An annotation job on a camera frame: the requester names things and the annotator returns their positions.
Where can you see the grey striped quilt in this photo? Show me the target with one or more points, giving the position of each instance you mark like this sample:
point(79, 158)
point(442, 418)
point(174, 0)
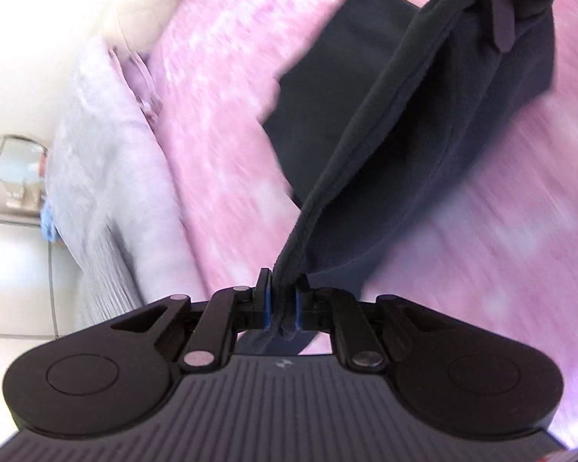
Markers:
point(125, 202)

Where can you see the white wardrobe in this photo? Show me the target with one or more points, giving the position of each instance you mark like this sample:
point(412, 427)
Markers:
point(14, 288)

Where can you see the dark blue garment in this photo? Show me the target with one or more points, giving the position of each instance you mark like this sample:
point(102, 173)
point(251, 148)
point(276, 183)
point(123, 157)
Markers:
point(414, 154)

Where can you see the round mirror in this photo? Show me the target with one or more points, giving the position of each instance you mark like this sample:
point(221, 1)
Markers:
point(9, 156)

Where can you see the pink floral bed sheet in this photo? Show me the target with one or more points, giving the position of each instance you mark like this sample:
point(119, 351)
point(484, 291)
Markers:
point(221, 154)

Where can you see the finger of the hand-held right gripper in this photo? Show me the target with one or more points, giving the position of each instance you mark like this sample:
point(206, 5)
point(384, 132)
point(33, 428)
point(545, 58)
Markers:
point(503, 19)

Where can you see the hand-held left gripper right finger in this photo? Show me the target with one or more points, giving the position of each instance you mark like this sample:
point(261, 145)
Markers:
point(299, 307)

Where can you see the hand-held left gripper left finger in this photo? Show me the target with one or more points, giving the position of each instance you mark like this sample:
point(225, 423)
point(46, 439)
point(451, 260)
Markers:
point(267, 304)

